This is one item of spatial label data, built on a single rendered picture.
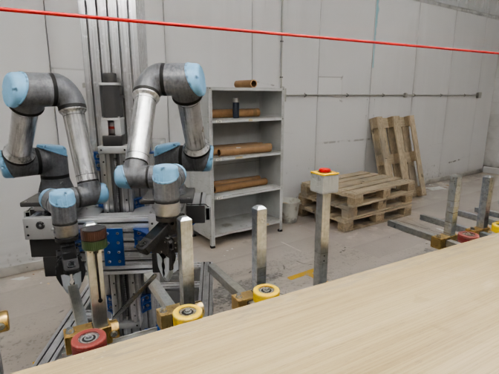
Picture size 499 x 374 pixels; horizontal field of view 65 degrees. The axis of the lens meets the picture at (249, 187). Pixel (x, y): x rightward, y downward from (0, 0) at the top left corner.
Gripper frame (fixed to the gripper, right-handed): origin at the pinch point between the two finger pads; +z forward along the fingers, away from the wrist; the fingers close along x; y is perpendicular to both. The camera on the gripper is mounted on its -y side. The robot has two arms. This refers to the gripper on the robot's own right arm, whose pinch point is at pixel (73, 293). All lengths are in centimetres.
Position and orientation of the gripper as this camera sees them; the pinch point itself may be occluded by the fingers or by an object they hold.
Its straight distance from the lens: 149.6
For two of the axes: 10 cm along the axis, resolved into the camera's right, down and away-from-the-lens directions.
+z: 0.0, 9.7, 2.3
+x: -8.7, 1.1, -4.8
